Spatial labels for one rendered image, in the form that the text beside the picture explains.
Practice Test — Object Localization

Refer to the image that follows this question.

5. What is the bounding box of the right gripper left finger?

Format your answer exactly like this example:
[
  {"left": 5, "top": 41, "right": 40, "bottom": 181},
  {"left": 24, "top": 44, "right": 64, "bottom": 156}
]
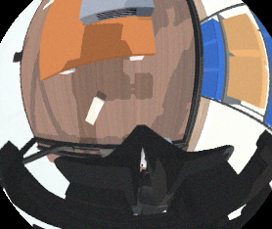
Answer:
[{"left": 54, "top": 125, "right": 142, "bottom": 209}]

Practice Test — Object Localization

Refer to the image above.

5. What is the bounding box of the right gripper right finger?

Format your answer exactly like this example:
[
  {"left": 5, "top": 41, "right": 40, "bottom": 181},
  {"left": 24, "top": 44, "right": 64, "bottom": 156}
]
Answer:
[{"left": 141, "top": 124, "right": 235, "bottom": 207}]

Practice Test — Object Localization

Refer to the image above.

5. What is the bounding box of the brown wooden stand with white legs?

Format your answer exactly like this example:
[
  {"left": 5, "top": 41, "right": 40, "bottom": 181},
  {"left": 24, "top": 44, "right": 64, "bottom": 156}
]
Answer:
[{"left": 39, "top": 0, "right": 156, "bottom": 80}]

